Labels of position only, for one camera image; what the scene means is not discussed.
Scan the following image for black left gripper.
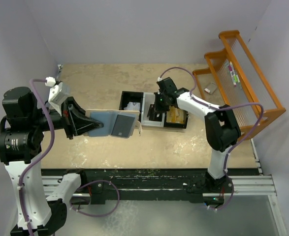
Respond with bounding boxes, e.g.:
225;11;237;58
29;95;103;138

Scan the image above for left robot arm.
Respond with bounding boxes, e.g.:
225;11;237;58
0;87;103;236

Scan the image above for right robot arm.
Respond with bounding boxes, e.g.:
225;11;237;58
148;77;241;192

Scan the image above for gold cards in bin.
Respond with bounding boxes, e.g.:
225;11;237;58
166;106;185;124

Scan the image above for white cards in bin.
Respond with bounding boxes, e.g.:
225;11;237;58
124;102;141;111

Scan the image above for dark grey right card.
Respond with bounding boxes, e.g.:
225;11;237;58
111;115;136;138

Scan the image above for small grey red box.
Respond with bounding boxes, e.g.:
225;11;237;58
204;82;218;94

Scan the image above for orange wooden rack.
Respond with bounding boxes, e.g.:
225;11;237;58
193;30;286;140

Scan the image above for markers on rack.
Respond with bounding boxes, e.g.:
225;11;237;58
224;60;242;90

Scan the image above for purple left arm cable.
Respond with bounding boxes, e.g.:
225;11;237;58
17;78;56;236

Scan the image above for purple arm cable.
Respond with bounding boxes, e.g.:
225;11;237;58
17;78;56;236
157;67;265;175

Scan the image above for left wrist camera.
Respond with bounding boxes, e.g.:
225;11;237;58
45;77;70;116

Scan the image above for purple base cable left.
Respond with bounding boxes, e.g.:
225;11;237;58
69;181;120;218

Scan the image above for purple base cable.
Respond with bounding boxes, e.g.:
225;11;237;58
69;181;120;218
205;172;235;211

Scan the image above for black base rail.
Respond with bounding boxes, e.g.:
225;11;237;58
41;169;233;205

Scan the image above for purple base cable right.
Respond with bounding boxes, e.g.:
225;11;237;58
205;172;235;211

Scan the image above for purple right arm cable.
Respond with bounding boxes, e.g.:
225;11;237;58
157;67;265;175

